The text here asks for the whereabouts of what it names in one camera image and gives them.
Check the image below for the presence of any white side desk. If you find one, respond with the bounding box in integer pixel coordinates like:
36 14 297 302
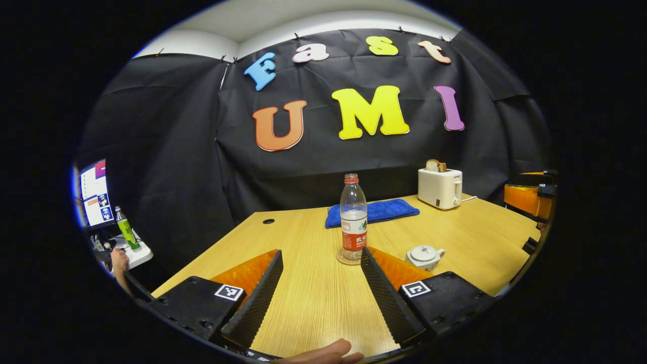
119 230 154 269

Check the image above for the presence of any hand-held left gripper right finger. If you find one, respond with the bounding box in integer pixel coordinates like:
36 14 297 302
360 246 498 348

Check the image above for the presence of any white teacup lid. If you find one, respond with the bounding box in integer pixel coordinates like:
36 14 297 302
407 245 439 262

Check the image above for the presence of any clear plastic water bottle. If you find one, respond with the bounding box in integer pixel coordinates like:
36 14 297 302
340 173 368 262

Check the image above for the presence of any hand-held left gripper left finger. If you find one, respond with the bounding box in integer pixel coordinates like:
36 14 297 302
152 249 284 350

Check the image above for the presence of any blue folded towel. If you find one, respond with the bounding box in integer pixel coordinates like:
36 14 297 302
325 198 420 229

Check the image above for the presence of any black backdrop cloth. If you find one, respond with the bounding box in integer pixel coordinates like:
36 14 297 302
81 28 554 263

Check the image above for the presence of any round cork coaster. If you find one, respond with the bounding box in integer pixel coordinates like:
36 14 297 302
337 249 365 266

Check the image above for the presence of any white toaster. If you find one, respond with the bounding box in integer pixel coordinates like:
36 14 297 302
418 168 463 210

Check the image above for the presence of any white ceramic teacup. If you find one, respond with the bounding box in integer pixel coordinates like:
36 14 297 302
406 248 446 272

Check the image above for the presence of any green drink bottle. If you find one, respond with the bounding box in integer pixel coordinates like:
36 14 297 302
114 206 141 252

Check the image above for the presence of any computer monitor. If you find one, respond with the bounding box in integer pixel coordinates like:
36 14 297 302
76 159 114 231

